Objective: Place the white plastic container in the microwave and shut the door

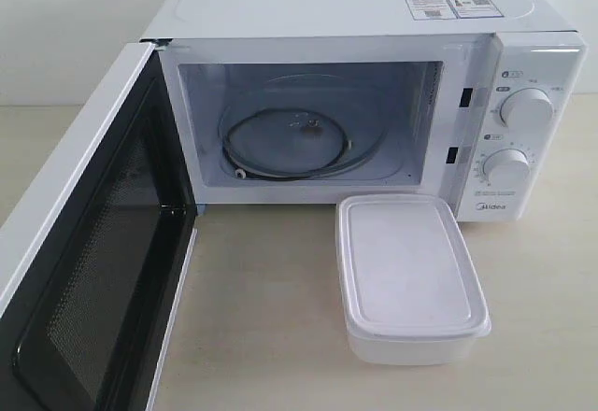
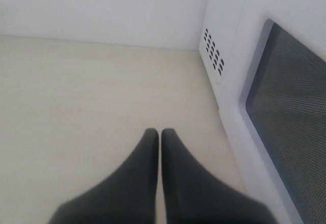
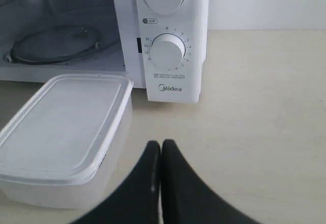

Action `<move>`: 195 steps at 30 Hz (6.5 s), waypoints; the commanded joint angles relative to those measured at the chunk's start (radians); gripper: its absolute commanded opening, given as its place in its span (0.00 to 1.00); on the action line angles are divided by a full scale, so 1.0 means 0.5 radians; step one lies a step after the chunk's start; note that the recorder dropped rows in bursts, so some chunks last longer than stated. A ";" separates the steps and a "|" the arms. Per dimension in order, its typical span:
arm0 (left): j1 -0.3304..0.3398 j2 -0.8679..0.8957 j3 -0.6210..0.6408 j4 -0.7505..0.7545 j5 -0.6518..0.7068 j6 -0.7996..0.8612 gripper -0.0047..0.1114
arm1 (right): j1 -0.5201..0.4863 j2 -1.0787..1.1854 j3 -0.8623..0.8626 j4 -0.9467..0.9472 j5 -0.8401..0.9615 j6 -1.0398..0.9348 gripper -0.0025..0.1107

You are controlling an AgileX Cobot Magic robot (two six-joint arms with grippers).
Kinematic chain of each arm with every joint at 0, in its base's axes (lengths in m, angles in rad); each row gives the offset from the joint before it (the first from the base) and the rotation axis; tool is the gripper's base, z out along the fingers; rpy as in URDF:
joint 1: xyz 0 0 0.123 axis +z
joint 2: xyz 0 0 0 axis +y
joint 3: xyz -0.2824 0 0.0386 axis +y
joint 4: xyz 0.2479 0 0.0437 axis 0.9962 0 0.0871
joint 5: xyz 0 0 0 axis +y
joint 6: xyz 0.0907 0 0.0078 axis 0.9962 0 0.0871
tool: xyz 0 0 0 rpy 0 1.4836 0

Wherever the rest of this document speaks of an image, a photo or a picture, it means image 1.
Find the white plastic lidded container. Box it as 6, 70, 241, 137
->
335, 194, 491, 366

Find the white microwave door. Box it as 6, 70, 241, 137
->
1, 42, 197, 410

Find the white Midea microwave oven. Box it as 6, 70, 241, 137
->
142, 0, 587, 221

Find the glass turntable plate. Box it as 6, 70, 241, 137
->
219, 106, 391, 182

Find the lower white control knob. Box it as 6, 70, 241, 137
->
482, 149, 531, 188

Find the white control knob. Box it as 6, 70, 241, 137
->
500, 88, 554, 130
482, 149, 531, 188

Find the warning label sticker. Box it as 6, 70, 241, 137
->
405, 0, 458, 21

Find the upper white control knob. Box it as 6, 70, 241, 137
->
500, 88, 554, 130

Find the blue energy label sticker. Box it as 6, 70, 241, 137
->
447, 0, 504, 20

